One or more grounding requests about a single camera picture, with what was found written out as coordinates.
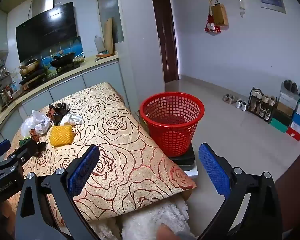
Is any yellow foam fruit net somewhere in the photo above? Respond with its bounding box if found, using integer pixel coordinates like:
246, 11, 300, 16
49, 125, 75, 147

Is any orange brown snack wrapper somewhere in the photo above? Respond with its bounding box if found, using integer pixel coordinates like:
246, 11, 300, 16
46, 102, 70, 125

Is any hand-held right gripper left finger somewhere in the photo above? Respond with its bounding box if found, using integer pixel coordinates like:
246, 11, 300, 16
15, 144, 108, 240

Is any frosted glass panel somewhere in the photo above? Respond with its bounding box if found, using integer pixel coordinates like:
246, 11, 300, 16
95, 0, 125, 43

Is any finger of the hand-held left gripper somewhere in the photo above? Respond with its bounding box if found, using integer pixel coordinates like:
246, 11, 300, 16
0, 139, 11, 167
2, 140, 39, 173

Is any black plastic scrap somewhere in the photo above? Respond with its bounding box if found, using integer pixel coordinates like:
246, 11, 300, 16
36, 141, 48, 153

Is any translucent plastic bottle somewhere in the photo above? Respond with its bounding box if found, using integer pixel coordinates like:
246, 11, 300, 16
94, 35, 105, 53

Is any black wok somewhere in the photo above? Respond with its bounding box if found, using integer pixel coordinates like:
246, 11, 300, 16
50, 52, 77, 68

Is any rose print tablecloth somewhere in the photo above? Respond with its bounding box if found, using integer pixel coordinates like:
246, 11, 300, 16
4, 81, 198, 230

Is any blue backsplash panel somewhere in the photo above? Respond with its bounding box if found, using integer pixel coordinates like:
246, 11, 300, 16
40, 36, 87, 68

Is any orange kitchen utensil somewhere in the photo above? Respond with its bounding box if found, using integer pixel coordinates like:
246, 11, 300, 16
95, 51, 118, 60

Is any red plastic mesh basket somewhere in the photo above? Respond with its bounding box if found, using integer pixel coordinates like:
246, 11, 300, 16
139, 92, 205, 157

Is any dark wooden door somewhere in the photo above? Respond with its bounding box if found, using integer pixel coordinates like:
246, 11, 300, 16
149, 0, 179, 83

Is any metal spice rack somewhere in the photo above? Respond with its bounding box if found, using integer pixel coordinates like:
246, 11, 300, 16
0, 57, 18, 105

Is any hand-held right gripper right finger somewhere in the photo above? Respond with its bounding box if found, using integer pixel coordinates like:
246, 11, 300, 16
198, 143, 283, 240

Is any white fluffy blanket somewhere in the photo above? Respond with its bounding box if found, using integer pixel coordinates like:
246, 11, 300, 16
89, 197, 198, 240

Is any grey electrical panel box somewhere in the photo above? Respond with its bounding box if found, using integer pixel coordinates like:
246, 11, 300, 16
256, 0, 287, 14

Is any large white paper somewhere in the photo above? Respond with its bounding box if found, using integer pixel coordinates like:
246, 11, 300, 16
59, 113, 85, 126

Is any red hanging ornament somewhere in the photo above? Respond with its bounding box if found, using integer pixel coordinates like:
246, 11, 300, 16
204, 12, 222, 34

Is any brown paper bag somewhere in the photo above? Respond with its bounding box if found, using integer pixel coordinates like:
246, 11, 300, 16
210, 0, 228, 27

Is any black shoe rack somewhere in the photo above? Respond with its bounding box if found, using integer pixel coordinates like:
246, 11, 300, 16
247, 87, 278, 123

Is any white intercom handset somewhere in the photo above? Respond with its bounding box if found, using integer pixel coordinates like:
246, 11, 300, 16
237, 0, 246, 18

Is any black range hood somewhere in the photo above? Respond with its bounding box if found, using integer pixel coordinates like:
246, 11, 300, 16
15, 0, 77, 63

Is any black gas stove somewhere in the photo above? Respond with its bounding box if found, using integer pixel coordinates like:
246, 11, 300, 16
19, 62, 80, 85

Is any shoe rack with shoes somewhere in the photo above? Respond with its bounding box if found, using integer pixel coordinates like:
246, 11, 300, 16
249, 89, 277, 121

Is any stack of shoe boxes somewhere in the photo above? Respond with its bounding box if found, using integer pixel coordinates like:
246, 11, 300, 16
270, 82, 300, 142

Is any wooden cutting board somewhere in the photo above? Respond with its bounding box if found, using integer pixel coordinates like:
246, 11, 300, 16
104, 17, 114, 54

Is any white box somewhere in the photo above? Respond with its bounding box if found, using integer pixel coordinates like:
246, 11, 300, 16
184, 164, 198, 179

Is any frying pan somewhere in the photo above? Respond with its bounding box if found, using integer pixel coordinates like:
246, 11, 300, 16
19, 59, 40, 75

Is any white plastic bag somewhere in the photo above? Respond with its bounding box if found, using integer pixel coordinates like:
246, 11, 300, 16
20, 109, 52, 137

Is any kitchen counter with grey cabinets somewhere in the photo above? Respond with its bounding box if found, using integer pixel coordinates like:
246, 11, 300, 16
0, 55, 130, 145

